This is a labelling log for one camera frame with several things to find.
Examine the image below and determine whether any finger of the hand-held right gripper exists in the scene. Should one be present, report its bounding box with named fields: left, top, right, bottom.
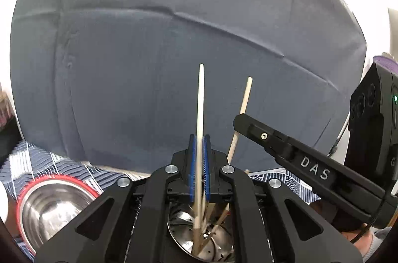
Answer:
left=233, top=114, right=299, bottom=159

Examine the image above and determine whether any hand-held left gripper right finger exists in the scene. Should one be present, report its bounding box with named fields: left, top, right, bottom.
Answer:
left=203, top=134, right=363, bottom=263

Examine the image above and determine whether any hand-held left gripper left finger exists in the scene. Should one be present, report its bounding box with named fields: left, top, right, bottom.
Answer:
left=34, top=134, right=199, bottom=263

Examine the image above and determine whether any pile of wooden chopsticks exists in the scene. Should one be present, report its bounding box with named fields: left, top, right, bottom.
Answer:
left=199, top=76, right=253, bottom=254

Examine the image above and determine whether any black cylindrical utensil holder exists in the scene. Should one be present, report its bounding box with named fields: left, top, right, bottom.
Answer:
left=167, top=202, right=234, bottom=263

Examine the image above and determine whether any person's right forearm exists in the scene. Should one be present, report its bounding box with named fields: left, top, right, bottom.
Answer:
left=354, top=227, right=398, bottom=260

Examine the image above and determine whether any person's right hand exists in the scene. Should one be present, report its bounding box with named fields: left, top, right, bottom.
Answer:
left=311, top=199, right=370, bottom=232

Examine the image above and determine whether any white appliance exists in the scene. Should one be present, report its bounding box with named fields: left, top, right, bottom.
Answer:
left=387, top=8, right=398, bottom=60

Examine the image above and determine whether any grey upholstered sofa back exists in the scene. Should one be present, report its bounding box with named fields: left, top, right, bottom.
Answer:
left=9, top=0, right=367, bottom=176

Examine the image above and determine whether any blue white patterned tablecloth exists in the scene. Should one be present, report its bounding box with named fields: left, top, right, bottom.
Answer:
left=3, top=140, right=321, bottom=207

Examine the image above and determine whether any red-rimmed steel bowl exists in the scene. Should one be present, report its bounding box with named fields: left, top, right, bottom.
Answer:
left=15, top=174, right=101, bottom=255

